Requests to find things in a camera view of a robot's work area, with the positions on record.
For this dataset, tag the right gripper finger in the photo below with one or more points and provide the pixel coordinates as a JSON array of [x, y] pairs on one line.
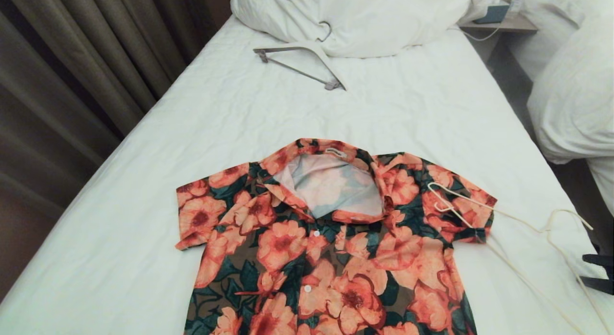
[[602, 259], [599, 284]]

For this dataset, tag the floral orange green shirt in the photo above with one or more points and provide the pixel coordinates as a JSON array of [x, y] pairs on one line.
[[283, 244]]

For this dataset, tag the white thick clothes hanger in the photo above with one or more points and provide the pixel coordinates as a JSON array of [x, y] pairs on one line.
[[314, 47]]

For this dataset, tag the white bed with sheet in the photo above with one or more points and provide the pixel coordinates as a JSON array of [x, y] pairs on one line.
[[201, 128]]

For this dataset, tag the white duvet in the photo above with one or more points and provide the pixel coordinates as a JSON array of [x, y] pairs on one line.
[[571, 100]]

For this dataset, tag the wooden nightstand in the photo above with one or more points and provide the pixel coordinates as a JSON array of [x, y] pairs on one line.
[[515, 25]]

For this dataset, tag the dark teal box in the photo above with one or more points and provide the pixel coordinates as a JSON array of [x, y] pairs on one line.
[[493, 13]]

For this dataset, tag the white pillow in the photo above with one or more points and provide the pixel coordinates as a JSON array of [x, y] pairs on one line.
[[383, 18]]

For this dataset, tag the brown curtain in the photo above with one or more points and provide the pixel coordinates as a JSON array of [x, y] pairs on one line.
[[72, 76]]

